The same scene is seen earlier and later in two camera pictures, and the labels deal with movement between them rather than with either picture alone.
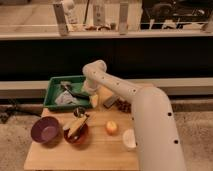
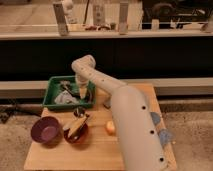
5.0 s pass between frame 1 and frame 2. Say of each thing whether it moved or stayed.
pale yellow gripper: moved
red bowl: stayed
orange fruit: stayed
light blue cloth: stayed
